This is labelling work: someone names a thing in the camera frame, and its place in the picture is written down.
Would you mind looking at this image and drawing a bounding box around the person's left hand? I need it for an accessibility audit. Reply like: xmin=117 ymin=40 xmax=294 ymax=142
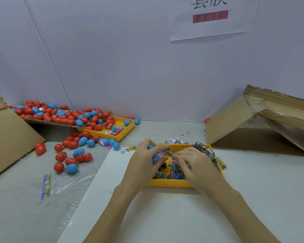
xmin=121 ymin=138 xmax=171 ymax=194

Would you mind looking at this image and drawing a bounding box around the person's right hand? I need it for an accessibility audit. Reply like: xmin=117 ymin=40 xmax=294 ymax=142
xmin=171 ymin=146 xmax=228 ymax=193

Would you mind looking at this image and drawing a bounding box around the yellow label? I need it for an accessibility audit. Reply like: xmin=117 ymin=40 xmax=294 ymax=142
xmin=216 ymin=157 xmax=228 ymax=170

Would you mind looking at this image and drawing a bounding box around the pile of plastic eggs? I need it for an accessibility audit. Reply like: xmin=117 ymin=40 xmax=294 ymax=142
xmin=9 ymin=101 xmax=141 ymax=174

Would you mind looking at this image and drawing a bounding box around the person's left forearm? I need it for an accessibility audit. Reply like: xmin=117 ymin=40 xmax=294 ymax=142
xmin=83 ymin=185 xmax=143 ymax=243

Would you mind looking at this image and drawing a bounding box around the person's right forearm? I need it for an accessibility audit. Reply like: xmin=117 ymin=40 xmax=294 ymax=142
xmin=210 ymin=182 xmax=282 ymax=243

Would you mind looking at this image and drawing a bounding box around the yellow plastic tray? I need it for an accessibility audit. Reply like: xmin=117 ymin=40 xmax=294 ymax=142
xmin=146 ymin=143 xmax=226 ymax=188

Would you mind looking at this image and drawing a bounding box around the yellow tray under eggs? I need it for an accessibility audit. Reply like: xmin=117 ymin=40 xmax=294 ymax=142
xmin=78 ymin=116 xmax=136 ymax=143

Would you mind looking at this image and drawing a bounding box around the torn flattened cardboard box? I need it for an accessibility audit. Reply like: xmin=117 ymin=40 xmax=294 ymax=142
xmin=205 ymin=84 xmax=304 ymax=157

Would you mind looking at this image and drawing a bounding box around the clear bag with coloured label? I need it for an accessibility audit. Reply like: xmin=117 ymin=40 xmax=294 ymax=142
xmin=41 ymin=164 xmax=98 ymax=200

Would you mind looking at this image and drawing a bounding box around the brown cardboard sheet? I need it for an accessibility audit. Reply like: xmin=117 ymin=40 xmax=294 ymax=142
xmin=23 ymin=116 xmax=77 ymax=129

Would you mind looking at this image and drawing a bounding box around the tall brown cardboard box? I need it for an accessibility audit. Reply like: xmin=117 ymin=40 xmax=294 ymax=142
xmin=0 ymin=87 xmax=45 ymax=180

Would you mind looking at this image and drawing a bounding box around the white paper sign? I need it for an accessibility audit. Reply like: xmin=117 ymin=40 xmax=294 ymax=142
xmin=169 ymin=0 xmax=260 ymax=42

